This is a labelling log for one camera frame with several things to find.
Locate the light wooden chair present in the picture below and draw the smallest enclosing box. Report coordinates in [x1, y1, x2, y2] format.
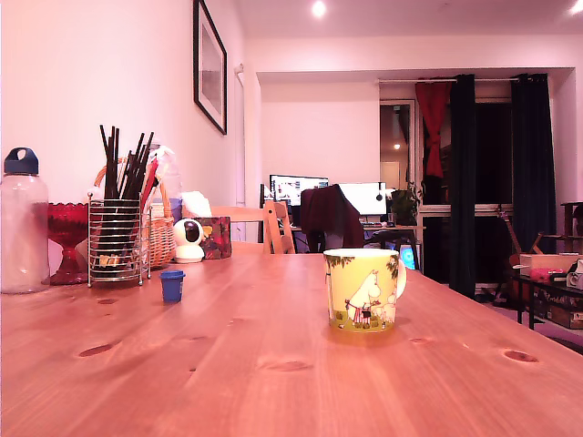
[210, 199, 296, 255]

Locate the dark curtain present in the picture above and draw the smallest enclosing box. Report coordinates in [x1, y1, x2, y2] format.
[448, 73, 477, 300]
[509, 72, 557, 254]

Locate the pink case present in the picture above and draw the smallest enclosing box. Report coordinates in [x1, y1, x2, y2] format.
[527, 267, 568, 281]

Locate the white wall pipe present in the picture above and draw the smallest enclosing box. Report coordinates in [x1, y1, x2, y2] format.
[234, 63, 247, 206]

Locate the floral tissue box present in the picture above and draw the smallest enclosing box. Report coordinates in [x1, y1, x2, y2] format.
[193, 216, 232, 260]

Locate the acoustic guitar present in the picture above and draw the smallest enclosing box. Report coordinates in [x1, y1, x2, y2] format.
[496, 204, 525, 304]

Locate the clear bottle with blue cap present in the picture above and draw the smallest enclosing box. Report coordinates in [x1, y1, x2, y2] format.
[0, 146, 50, 295]

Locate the dark wooden shelf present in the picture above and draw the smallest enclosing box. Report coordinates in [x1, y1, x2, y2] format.
[559, 201, 583, 240]

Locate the dark storage trunk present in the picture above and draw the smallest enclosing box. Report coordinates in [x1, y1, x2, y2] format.
[544, 290, 583, 330]

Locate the red curtain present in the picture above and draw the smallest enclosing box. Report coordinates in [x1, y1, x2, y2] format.
[414, 76, 455, 178]

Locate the black low table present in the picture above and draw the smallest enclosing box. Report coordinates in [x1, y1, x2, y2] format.
[512, 272, 583, 331]

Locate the yellow cartoon print mug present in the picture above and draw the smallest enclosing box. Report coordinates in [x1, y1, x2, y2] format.
[322, 248, 407, 333]

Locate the bright white computer monitor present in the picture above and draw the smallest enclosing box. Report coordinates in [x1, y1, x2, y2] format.
[337, 181, 388, 217]

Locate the red glass footed bowl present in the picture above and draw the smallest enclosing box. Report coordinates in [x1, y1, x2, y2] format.
[46, 202, 90, 287]

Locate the white instant camera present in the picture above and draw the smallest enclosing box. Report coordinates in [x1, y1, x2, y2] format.
[564, 258, 583, 289]

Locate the black stick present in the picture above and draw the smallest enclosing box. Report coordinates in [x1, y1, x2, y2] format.
[130, 131, 155, 200]
[113, 127, 120, 200]
[108, 126, 116, 200]
[121, 132, 145, 200]
[98, 125, 111, 200]

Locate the dark red jacket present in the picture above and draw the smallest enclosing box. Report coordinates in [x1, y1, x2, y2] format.
[299, 184, 365, 250]

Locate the metal wire rack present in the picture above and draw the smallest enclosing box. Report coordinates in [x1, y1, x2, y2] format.
[86, 190, 154, 289]

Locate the green potted plant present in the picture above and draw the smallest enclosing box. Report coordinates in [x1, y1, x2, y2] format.
[390, 180, 424, 227]

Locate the blue coffee capsule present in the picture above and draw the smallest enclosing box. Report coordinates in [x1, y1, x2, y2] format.
[159, 269, 187, 303]

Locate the small white round camera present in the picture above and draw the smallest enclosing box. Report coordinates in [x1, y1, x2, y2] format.
[172, 217, 206, 264]

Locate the red stick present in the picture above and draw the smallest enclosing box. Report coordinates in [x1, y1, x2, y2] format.
[139, 156, 159, 204]

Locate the white tissue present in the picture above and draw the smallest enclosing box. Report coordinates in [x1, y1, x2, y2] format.
[180, 190, 213, 219]

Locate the black framed computer monitor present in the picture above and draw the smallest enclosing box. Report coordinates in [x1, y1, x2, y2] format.
[268, 173, 330, 206]

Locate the wooden desk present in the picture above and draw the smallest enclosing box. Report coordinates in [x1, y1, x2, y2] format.
[291, 222, 427, 274]

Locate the wicker basket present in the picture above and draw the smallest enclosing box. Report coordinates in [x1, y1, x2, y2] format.
[94, 157, 177, 269]

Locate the black framed picture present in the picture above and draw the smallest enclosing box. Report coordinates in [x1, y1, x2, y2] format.
[192, 0, 228, 137]

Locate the clear plastic bag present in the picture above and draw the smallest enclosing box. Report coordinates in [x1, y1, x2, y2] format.
[154, 144, 183, 219]

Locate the white curtain rod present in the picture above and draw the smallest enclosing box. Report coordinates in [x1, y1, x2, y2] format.
[376, 76, 520, 84]

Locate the pale wooden box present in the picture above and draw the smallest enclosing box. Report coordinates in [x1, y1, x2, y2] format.
[518, 252, 582, 274]

